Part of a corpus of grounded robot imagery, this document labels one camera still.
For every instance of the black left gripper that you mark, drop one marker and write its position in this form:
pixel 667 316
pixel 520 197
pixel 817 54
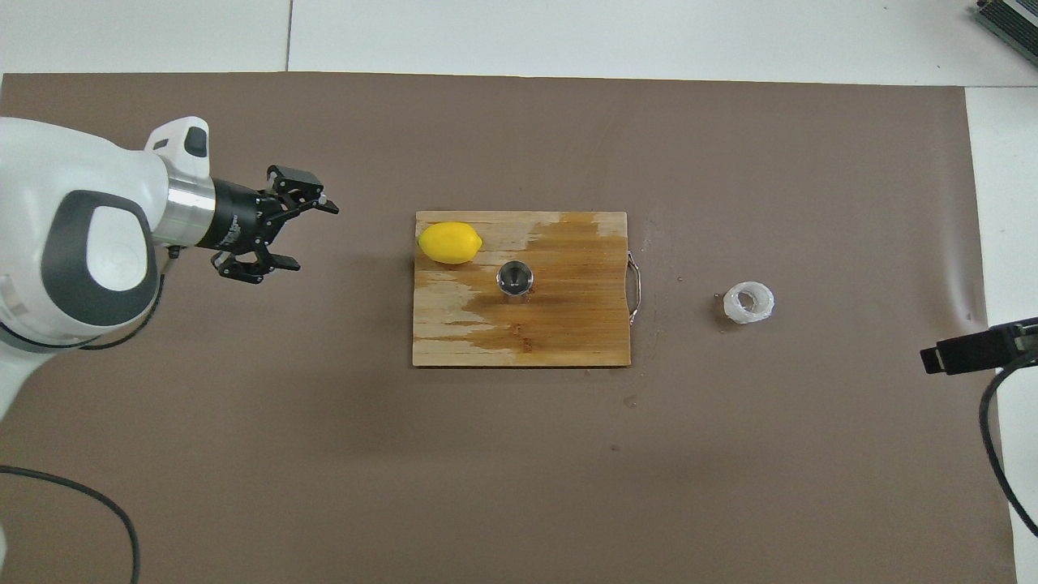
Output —
pixel 235 217

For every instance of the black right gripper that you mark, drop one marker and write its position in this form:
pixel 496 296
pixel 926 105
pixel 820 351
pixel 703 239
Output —
pixel 1028 341

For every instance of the clear plastic cup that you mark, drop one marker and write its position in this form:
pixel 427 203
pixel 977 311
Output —
pixel 734 307

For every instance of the steel jigger cup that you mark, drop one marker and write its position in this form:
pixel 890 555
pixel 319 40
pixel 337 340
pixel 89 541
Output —
pixel 515 278

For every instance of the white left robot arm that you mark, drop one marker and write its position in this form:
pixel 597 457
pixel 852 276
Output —
pixel 49 178

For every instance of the yellow lemon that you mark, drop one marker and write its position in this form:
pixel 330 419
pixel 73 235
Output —
pixel 450 242

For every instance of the brown paper table mat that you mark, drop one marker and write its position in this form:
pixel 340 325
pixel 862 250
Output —
pixel 324 454

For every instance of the wooden cutting board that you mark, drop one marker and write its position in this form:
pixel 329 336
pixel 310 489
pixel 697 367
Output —
pixel 568 324

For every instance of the grey finned electronic device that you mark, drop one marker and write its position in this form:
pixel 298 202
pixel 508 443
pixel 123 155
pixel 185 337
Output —
pixel 1014 24

